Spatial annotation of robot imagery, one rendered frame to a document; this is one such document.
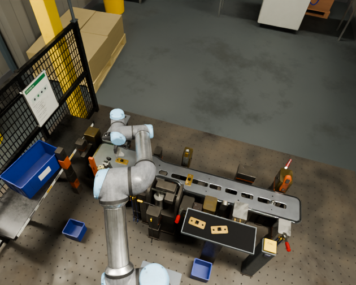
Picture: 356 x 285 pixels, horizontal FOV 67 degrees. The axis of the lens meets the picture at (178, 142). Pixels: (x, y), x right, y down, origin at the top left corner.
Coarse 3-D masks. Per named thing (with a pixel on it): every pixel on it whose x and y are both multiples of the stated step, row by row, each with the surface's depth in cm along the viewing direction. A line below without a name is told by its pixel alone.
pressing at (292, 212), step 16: (112, 144) 187; (96, 160) 178; (112, 160) 179; (128, 160) 179; (160, 160) 181; (160, 176) 172; (208, 176) 175; (192, 192) 166; (208, 192) 167; (224, 192) 168; (240, 192) 169; (256, 192) 169; (272, 192) 170; (256, 208) 162; (272, 208) 163; (288, 208) 164
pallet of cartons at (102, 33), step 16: (64, 16) 396; (80, 16) 398; (96, 16) 401; (112, 16) 403; (80, 32) 371; (96, 32) 373; (112, 32) 386; (32, 48) 342; (96, 48) 349; (112, 48) 397; (80, 64) 337; (96, 64) 353; (112, 64) 407; (96, 80) 359
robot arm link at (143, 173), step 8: (136, 128) 138; (144, 128) 138; (152, 128) 140; (136, 136) 133; (144, 136) 131; (152, 136) 140; (136, 144) 127; (144, 144) 125; (136, 152) 122; (144, 152) 119; (136, 160) 117; (144, 160) 112; (152, 160) 118; (136, 168) 106; (144, 168) 107; (152, 168) 110; (136, 176) 103; (144, 176) 105; (152, 176) 108; (136, 184) 103; (144, 184) 105; (136, 192) 105
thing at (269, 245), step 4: (264, 240) 134; (268, 240) 134; (272, 240) 134; (264, 244) 133; (268, 244) 133; (272, 244) 133; (276, 244) 134; (264, 248) 132; (268, 248) 132; (272, 248) 132; (272, 252) 131
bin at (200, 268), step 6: (198, 264) 169; (204, 264) 166; (210, 264) 162; (192, 270) 158; (198, 270) 166; (204, 270) 167; (210, 270) 159; (192, 276) 159; (198, 276) 164; (204, 276) 165; (204, 282) 162
